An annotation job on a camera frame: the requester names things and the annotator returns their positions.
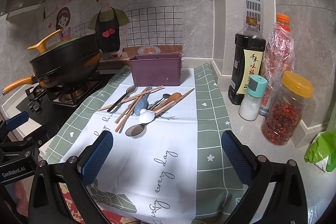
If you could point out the green white table cloth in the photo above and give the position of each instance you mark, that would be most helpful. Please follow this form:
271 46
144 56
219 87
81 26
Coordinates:
175 171

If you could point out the white ceramic spoon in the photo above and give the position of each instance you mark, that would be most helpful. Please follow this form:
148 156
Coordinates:
147 116

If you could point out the range hood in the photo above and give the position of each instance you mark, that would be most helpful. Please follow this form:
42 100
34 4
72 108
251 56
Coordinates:
14 7

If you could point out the teal cap salt shaker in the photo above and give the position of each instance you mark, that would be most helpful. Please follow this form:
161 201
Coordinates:
250 105

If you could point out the purple utensil holder box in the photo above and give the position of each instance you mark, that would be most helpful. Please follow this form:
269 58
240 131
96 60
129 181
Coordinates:
156 69

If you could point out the brown wooden spoon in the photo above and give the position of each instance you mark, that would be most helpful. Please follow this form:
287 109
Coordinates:
172 98

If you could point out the green plastic bag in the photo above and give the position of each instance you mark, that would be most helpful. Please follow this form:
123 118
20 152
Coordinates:
322 151

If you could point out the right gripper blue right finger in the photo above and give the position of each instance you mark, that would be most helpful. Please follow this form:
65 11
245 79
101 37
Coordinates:
287 203

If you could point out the black gas stove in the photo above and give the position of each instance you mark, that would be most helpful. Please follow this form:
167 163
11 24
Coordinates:
43 106

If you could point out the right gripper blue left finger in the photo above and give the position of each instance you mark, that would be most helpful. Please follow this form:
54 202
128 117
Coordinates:
47 204

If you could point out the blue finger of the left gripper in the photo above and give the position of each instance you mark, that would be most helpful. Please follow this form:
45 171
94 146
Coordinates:
17 121

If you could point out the yellow lid chili jar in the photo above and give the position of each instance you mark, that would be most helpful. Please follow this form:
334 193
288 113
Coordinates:
287 108

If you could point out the dark soy sauce bottle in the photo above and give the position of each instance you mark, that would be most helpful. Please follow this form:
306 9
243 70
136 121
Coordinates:
249 48

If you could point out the black wok pan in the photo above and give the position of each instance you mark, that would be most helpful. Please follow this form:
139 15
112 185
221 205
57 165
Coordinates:
67 63

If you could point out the blue grey ceramic spoon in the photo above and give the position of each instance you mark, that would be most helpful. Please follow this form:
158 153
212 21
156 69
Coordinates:
141 104

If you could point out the steel spoon black handle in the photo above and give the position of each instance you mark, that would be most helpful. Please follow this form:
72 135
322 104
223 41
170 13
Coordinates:
136 130
129 91

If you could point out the orange cap chili bottle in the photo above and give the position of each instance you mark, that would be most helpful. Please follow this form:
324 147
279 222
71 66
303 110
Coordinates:
278 57

